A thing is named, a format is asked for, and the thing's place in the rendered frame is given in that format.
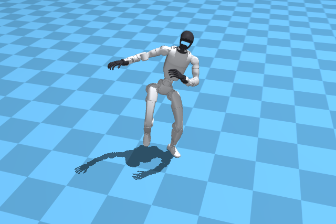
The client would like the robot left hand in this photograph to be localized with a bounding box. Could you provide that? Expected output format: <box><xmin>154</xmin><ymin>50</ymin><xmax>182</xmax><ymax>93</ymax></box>
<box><xmin>168</xmin><ymin>69</ymin><xmax>188</xmax><ymax>84</ymax></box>

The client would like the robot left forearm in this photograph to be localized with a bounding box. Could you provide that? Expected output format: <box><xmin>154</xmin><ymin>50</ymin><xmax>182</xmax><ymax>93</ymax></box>
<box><xmin>183</xmin><ymin>77</ymin><xmax>199</xmax><ymax>87</ymax></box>

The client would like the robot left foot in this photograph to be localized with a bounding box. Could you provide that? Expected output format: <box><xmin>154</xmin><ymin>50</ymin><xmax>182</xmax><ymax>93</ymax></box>
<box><xmin>167</xmin><ymin>144</ymin><xmax>181</xmax><ymax>158</ymax></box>

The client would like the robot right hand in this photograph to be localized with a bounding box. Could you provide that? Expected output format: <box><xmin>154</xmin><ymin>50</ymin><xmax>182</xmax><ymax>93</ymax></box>
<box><xmin>108</xmin><ymin>59</ymin><xmax>129</xmax><ymax>70</ymax></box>

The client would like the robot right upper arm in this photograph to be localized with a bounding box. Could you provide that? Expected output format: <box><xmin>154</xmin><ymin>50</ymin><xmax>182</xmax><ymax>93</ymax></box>
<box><xmin>140</xmin><ymin>46</ymin><xmax>171</xmax><ymax>61</ymax></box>

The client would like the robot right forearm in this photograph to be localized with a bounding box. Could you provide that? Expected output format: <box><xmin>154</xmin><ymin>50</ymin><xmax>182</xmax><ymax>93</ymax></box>
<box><xmin>124</xmin><ymin>52</ymin><xmax>146</xmax><ymax>66</ymax></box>

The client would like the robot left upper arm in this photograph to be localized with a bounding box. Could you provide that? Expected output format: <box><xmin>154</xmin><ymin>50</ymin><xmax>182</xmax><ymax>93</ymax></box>
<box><xmin>191</xmin><ymin>55</ymin><xmax>200</xmax><ymax>79</ymax></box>

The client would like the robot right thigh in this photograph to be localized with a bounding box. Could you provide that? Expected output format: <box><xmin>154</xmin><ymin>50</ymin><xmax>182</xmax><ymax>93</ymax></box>
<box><xmin>145</xmin><ymin>83</ymin><xmax>159</xmax><ymax>127</ymax></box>

